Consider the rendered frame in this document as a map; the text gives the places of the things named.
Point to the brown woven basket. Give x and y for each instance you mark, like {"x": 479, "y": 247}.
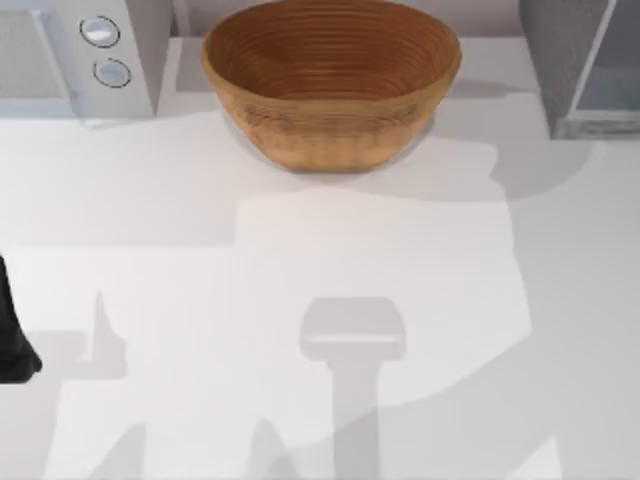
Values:
{"x": 330, "y": 70}

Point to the pale microwave oven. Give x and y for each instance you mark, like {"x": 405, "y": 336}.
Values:
{"x": 140, "y": 60}

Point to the round microwave knob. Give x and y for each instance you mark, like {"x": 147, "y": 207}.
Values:
{"x": 111, "y": 72}
{"x": 99, "y": 31}

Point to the grey cabinet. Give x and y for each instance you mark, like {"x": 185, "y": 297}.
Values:
{"x": 560, "y": 65}

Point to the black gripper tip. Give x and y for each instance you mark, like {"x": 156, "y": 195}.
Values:
{"x": 12, "y": 345}

